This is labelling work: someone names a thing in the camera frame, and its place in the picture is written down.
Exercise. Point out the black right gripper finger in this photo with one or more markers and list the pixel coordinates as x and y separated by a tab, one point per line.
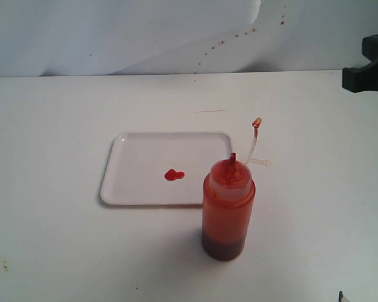
370	47
361	79

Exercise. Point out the red sauce squeeze bottle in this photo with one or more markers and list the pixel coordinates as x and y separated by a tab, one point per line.
228	195

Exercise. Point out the red sauce blob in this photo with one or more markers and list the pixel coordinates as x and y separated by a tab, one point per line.
172	175

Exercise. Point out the white rectangular plastic tray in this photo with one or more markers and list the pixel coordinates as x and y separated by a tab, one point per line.
138	161

